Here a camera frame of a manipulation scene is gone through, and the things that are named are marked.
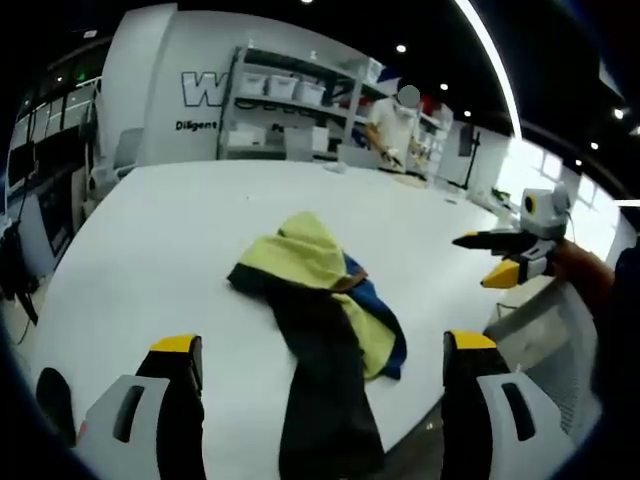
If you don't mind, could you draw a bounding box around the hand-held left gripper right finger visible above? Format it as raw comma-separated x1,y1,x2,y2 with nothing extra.
441,328,577,480

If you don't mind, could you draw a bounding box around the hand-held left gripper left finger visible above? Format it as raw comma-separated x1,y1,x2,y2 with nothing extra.
83,333,207,480

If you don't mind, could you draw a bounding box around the yellow blue black garment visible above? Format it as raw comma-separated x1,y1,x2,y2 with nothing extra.
226,210,409,472

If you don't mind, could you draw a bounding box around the white mesh chair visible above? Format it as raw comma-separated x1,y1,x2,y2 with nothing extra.
483,282,603,437

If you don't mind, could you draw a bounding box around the black monitor stand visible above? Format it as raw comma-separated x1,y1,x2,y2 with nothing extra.
458,123,483,190

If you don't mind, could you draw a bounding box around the black rounded object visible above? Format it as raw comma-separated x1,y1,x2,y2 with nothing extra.
34,366,78,448

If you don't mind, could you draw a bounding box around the ceiling light strip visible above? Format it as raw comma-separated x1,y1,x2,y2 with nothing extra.
453,0,525,142

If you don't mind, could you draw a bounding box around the white storage bin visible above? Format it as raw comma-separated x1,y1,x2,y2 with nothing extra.
296,79,327,103
238,72,268,97
267,74,298,99

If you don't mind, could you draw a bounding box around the grey metal shelf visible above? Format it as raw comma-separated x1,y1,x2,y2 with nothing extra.
217,45,386,162

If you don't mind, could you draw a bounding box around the grey office chair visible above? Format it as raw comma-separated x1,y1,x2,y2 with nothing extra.
112,126,147,171

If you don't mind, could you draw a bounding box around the black stand with cables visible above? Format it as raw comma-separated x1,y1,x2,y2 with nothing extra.
0,217,42,327

